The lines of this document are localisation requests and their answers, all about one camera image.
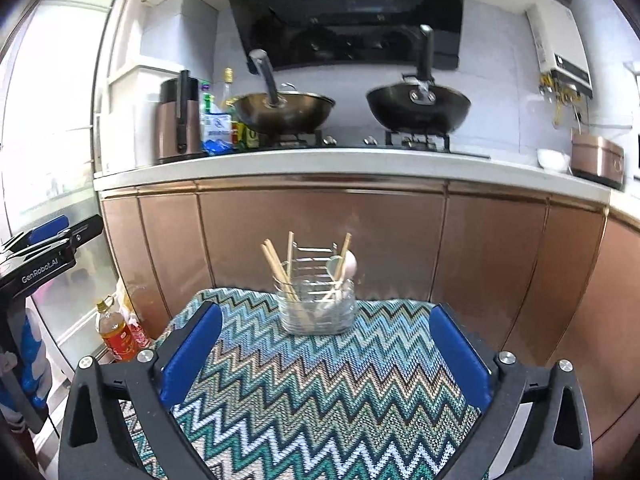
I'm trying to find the black wok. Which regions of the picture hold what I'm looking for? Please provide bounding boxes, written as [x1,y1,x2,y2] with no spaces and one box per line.
[367,25,471,136]

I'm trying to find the zigzag knitted cloth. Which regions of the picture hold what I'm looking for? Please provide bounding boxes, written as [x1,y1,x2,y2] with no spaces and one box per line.
[121,286,490,480]

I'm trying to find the white countertop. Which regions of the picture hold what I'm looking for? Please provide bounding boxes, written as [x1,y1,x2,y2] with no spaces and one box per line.
[93,148,639,221]

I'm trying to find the sliding glass door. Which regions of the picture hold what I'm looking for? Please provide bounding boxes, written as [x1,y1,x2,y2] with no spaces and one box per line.
[1,0,124,365]

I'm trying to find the copper rice cooker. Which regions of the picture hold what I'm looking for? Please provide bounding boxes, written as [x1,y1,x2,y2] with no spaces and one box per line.
[570,132,625,190]

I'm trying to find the cooking oil bottle on floor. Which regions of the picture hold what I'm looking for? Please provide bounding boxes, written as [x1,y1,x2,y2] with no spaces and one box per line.
[96,296,139,362]

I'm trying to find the dark sauce bottle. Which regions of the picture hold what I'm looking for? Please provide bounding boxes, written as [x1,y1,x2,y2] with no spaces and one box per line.
[235,122,260,151]

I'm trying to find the blue gloved hand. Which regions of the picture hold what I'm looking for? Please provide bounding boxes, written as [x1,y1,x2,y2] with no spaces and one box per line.
[1,307,52,434]

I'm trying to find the wire utensil holder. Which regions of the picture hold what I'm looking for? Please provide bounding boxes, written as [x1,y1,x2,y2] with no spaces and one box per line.
[272,240,357,335]

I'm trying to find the white water heater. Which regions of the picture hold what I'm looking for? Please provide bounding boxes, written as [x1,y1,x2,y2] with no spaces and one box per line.
[526,0,593,99]

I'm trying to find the white ceramic spoon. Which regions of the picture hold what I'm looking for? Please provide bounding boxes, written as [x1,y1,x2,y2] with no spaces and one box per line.
[318,250,357,311]

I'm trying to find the black range hood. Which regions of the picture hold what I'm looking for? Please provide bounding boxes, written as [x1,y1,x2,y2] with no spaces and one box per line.
[229,0,464,70]

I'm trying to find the copper lower cabinets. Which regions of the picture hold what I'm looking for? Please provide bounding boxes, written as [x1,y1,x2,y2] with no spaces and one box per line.
[100,176,639,476]

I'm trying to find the gas stove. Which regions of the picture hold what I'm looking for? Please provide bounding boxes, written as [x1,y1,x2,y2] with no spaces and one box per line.
[234,130,490,160]

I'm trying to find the white bowl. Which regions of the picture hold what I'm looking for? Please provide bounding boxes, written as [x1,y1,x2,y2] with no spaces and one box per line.
[537,148,570,174]

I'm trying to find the yellow cap oil bottle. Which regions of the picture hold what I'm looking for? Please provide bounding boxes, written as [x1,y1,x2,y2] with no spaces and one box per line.
[221,67,233,114]

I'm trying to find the bronze wok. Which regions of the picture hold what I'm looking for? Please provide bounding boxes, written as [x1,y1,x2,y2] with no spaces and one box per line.
[232,48,336,136]

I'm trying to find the pale blue ceramic spoon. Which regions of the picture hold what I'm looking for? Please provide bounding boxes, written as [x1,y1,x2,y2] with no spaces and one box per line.
[326,256,342,282]

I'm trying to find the white storage box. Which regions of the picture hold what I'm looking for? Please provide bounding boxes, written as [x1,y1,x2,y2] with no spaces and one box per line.
[96,56,183,176]

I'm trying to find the green bottle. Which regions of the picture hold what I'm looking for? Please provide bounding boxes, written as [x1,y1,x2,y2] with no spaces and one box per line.
[200,80,212,115]

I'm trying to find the bamboo chopstick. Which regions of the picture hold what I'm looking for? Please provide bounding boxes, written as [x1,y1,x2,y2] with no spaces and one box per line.
[286,231,294,283]
[262,240,299,302]
[262,238,311,325]
[333,232,352,287]

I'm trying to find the copper electric kettle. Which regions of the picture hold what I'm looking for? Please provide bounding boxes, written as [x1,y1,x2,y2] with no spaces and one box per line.
[154,70,205,164]

